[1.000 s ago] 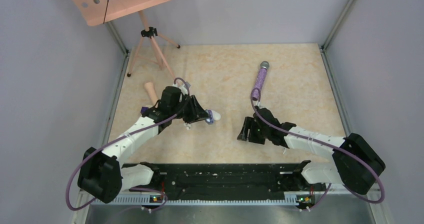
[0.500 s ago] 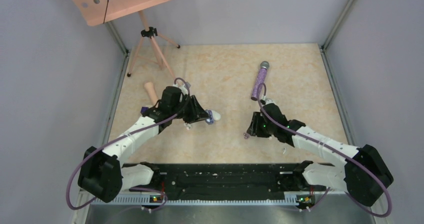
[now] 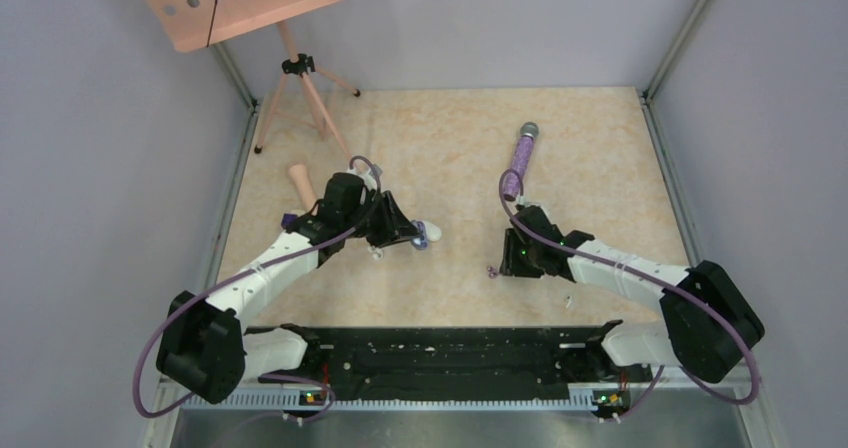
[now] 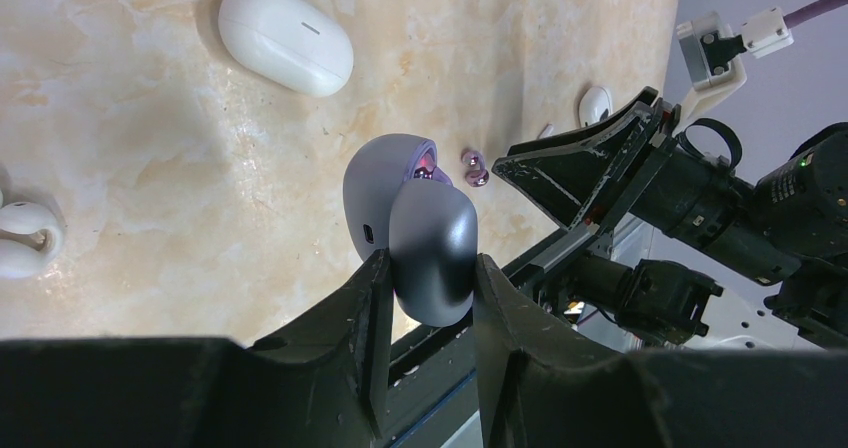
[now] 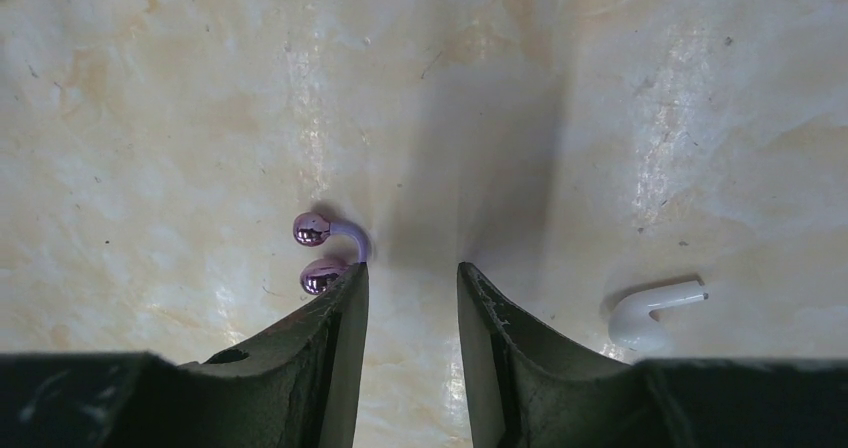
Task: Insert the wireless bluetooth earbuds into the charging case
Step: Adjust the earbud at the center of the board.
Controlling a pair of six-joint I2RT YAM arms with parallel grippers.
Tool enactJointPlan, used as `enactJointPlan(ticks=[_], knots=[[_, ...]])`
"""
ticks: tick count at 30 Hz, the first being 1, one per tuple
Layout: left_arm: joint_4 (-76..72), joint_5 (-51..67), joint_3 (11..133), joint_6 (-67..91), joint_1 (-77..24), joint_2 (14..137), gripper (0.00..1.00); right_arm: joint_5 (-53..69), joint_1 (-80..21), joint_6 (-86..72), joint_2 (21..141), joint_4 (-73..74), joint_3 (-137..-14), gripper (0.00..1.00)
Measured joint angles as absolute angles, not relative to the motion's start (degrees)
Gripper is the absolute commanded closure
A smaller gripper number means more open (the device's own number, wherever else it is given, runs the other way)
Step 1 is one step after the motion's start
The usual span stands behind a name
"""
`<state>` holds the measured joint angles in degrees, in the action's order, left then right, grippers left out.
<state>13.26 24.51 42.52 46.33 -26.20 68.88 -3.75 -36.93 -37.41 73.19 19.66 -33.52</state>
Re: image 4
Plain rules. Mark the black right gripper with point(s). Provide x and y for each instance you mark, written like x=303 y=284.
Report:
x=636 y=162

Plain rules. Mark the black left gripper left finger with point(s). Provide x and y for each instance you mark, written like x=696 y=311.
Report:
x=319 y=381

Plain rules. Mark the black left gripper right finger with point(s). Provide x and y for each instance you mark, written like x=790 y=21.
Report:
x=712 y=398

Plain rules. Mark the lavender charging case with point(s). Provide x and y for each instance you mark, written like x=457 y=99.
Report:
x=396 y=198

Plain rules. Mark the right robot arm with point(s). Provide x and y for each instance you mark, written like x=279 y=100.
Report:
x=790 y=224

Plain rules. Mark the white open earbud case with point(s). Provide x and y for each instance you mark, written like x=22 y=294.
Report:
x=594 y=106

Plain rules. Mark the white oval charging case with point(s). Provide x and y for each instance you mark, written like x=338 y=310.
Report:
x=289 y=42

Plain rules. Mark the white stem earbud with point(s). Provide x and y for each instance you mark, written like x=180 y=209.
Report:
x=547 y=131

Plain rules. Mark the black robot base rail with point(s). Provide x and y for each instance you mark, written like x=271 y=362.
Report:
x=438 y=392

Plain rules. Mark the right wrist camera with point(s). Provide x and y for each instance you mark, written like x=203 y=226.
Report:
x=711 y=53

